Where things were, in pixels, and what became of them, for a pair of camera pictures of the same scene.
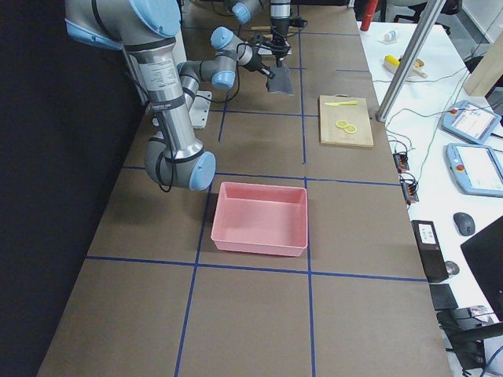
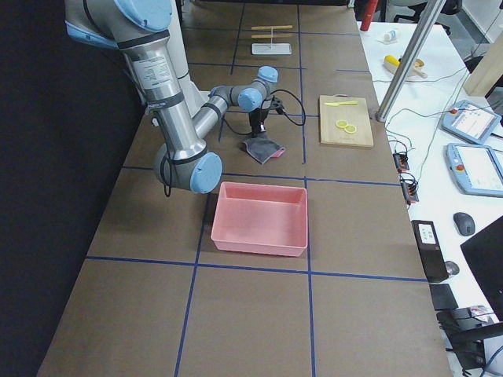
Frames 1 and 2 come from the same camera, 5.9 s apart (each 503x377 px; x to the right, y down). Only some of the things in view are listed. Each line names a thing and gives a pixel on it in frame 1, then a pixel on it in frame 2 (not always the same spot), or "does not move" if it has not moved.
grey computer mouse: x=464 y=223 does not move
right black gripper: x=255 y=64 to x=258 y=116
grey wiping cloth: x=282 y=81 to x=262 y=148
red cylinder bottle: x=371 y=6 does not move
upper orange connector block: x=401 y=162 does not move
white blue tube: x=390 y=37 does not move
